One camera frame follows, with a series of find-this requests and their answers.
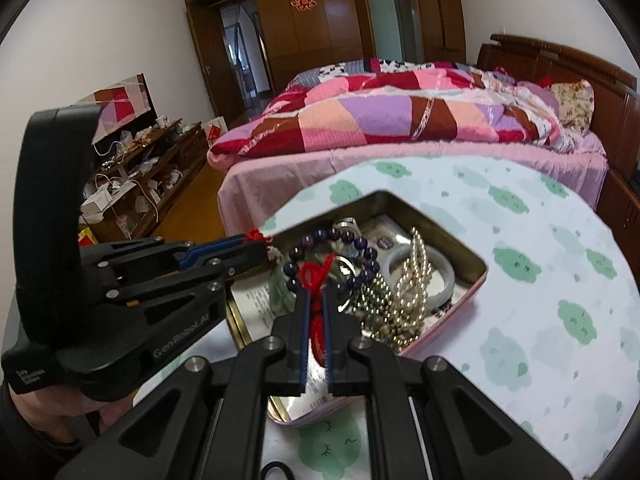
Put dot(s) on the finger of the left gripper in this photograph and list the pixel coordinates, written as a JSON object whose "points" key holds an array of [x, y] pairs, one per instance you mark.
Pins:
{"points": [[235, 261], [188, 259]]}

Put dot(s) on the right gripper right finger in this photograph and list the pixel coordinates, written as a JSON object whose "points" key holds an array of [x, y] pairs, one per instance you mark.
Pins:
{"points": [[425, 420]]}

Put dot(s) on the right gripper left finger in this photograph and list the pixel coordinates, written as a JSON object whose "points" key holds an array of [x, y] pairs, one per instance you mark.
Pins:
{"points": [[207, 419]]}

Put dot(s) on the pale jade bangle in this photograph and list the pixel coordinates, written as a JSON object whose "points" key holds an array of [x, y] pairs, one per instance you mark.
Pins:
{"points": [[430, 262]]}

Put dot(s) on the green jade bangle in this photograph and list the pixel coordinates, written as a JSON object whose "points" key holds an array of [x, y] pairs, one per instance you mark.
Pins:
{"points": [[281, 299]]}

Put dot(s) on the left hand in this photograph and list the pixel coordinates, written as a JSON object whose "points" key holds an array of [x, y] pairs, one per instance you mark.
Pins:
{"points": [[48, 410]]}

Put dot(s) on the red yellow cardboard box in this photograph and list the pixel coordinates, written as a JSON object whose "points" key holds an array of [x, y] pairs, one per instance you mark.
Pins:
{"points": [[87, 238]]}

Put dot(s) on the pink bed sheet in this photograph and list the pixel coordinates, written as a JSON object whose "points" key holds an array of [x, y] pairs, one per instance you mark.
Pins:
{"points": [[253, 190]]}

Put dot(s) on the wooden tv cabinet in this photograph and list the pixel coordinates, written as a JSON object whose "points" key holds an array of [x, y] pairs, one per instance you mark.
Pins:
{"points": [[131, 193]]}

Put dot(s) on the red gift bag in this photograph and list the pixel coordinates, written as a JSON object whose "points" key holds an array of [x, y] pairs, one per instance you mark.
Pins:
{"points": [[214, 129]]}

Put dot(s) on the green cloud tablecloth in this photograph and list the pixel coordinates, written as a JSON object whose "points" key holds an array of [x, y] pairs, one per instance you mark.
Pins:
{"points": [[552, 336]]}

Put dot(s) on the television with cloth cover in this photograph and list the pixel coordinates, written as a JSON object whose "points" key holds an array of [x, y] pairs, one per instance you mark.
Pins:
{"points": [[127, 106]]}

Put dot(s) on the pink tin box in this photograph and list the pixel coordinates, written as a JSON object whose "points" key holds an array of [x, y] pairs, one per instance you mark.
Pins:
{"points": [[471, 270]]}

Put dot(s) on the brown wooden wardrobe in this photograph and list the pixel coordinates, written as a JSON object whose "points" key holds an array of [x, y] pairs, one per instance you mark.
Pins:
{"points": [[302, 34]]}

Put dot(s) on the wooden nightstand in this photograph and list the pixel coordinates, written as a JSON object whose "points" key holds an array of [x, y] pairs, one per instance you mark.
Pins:
{"points": [[618, 207]]}

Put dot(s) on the patchwork pink quilt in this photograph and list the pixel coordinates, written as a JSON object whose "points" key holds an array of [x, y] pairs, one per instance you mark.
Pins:
{"points": [[368, 102]]}

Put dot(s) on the floral pillow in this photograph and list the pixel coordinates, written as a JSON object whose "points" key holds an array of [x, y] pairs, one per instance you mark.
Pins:
{"points": [[576, 104]]}

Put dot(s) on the wooden bed headboard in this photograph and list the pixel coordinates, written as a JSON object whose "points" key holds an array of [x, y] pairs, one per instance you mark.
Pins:
{"points": [[616, 117]]}

